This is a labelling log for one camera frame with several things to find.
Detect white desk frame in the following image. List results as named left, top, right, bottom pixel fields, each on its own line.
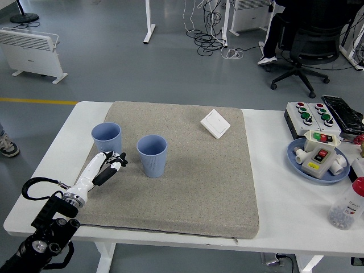
left=338, top=0, right=364, bottom=72

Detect grey-brown fabric mat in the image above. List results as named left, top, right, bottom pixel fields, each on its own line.
left=69, top=101, right=260, bottom=239

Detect white push-button control box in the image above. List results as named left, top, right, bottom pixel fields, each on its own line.
left=308, top=101, right=342, bottom=138
left=283, top=101, right=321, bottom=140

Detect grey power strip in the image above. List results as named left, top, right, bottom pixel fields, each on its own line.
left=260, top=252, right=285, bottom=267

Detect grey switch box red button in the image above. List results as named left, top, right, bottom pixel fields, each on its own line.
left=300, top=146, right=338, bottom=180

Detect black round stand base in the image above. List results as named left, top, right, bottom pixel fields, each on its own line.
left=10, top=0, right=40, bottom=24

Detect white table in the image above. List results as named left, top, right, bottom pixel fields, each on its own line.
left=3, top=101, right=364, bottom=273

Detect white cable with adapter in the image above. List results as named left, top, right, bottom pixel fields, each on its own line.
left=221, top=48, right=245, bottom=60

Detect cream switch box green red buttons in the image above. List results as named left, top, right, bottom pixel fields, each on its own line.
left=303, top=130, right=341, bottom=153

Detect white and black box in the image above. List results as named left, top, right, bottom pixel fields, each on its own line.
left=349, top=158, right=364, bottom=183

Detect black cable bundle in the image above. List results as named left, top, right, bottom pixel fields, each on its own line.
left=186, top=0, right=228, bottom=56

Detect white desk leg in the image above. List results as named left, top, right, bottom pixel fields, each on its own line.
left=142, top=0, right=156, bottom=44
left=220, top=0, right=230, bottom=48

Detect blue round plate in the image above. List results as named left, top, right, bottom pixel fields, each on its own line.
left=286, top=138, right=350, bottom=185

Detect clear jar with red lid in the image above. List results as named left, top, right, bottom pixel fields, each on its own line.
left=326, top=176, right=364, bottom=230

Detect white plastic pipe fitting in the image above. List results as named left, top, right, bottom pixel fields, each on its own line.
left=329, top=153, right=349, bottom=176
left=292, top=146, right=308, bottom=165

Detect white panel heater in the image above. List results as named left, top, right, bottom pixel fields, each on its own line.
left=229, top=0, right=274, bottom=36
left=0, top=27, right=68, bottom=84

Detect person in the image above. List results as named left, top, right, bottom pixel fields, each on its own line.
left=257, top=0, right=364, bottom=67

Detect blue ribbed plastic cup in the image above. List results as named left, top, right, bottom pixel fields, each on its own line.
left=91, top=122, right=123, bottom=156
left=136, top=134, right=167, bottom=179

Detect person's foot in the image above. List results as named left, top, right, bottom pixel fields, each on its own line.
left=0, top=122, right=20, bottom=158

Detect black office chair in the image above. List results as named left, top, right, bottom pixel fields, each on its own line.
left=270, top=14, right=346, bottom=99

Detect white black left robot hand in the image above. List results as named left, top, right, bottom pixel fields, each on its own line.
left=69, top=151, right=129, bottom=198

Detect white wall switch plate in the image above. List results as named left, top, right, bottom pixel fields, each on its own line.
left=200, top=109, right=231, bottom=140

